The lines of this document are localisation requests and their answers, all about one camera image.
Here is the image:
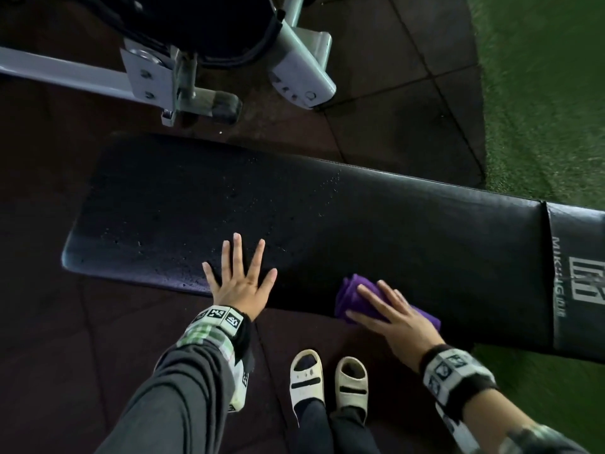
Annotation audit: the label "person's left hand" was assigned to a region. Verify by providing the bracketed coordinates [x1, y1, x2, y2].
[202, 233, 279, 322]

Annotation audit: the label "person's right hand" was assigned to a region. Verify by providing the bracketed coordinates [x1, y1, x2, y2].
[345, 279, 446, 374]

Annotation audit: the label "purple cleaning cloth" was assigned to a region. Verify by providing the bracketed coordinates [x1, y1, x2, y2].
[334, 274, 442, 332]

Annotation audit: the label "grey adjacent bench frame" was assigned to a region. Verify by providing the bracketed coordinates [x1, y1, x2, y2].
[0, 0, 337, 127]

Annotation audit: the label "person's left forearm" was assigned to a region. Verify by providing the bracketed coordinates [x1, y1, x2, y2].
[94, 325, 237, 454]

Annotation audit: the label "person's right forearm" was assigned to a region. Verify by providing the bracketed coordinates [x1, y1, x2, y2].
[462, 387, 592, 454]

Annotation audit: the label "person's white right sandal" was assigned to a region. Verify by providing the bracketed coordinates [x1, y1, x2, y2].
[334, 356, 369, 421]

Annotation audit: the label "person's white sandal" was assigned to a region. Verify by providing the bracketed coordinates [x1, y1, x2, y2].
[289, 349, 326, 424]
[334, 356, 369, 421]

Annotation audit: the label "person's white left sandal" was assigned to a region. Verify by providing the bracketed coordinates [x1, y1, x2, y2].
[289, 349, 326, 424]

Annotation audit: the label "person's dark trousers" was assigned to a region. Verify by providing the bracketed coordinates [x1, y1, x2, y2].
[292, 399, 379, 454]

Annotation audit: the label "black right wristband with markers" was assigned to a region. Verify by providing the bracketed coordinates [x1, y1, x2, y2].
[419, 344, 500, 421]

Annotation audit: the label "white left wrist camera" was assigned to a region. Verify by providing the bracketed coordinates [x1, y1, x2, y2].
[228, 359, 251, 414]

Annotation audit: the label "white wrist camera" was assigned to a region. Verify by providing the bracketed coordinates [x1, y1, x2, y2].
[228, 359, 251, 414]
[434, 404, 483, 454]

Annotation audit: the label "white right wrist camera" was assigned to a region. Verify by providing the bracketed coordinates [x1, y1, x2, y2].
[434, 404, 483, 454]

